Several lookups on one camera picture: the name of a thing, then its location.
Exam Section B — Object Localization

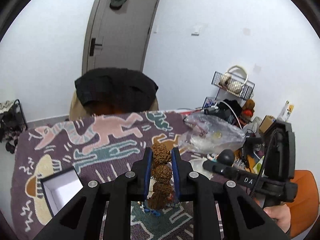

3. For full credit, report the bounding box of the brown rudraksha bead bracelet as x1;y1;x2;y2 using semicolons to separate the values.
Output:
146;142;174;211

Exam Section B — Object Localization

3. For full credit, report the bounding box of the black white-lined jewelry box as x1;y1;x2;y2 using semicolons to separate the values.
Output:
40;167;83;217

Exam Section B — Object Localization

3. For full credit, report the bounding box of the right hand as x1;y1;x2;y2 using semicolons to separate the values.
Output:
264;204;291;233

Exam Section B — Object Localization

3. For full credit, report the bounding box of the clear plastic bag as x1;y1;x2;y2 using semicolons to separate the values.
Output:
178;112;246;156

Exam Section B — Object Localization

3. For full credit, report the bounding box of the purple patterned woven blanket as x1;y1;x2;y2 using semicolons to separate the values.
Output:
10;112;249;240

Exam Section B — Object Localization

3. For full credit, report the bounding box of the brown plush toy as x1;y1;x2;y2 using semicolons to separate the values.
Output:
241;99;255;120

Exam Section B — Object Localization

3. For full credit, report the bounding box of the black jacket on chair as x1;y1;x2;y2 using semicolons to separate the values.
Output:
74;67;158;115

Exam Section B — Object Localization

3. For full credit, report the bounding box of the beige chair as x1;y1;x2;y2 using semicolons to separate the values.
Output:
69;90;159;121

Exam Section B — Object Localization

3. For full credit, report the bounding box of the grey door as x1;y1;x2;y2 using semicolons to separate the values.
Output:
82;0;159;73

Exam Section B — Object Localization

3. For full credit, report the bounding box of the black shoe rack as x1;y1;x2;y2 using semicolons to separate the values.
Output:
1;99;28;142

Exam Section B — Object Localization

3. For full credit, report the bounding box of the black wire wall basket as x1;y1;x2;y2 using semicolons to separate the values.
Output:
212;65;255;100

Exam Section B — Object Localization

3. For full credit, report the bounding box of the white light switch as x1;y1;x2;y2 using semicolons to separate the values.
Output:
191;25;202;36

